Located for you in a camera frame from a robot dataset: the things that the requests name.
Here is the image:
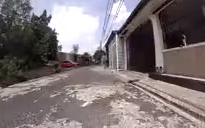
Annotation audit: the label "group of dark trees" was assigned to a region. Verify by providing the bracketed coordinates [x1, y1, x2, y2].
[0, 0, 60, 68]

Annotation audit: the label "building with white pillars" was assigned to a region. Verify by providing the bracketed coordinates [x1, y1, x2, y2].
[118, 0, 205, 96]

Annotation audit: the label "overhead wires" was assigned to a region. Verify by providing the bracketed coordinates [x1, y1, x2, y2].
[100, 0, 126, 44]

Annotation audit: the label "worn grey asphalt road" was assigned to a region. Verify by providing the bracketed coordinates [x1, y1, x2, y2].
[0, 64, 205, 128]

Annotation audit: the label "white gated building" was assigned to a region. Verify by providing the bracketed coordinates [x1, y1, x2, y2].
[104, 30, 128, 71]

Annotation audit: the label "grass and bushes verge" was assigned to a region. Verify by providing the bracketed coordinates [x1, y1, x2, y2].
[0, 56, 63, 90]

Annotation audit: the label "distant tree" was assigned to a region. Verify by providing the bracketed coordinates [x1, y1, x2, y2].
[92, 49, 106, 64]

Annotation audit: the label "red car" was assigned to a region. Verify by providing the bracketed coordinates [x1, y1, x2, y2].
[60, 60, 78, 69]

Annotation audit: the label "grey concrete kerb strip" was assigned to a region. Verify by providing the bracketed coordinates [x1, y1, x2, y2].
[112, 69, 205, 125]

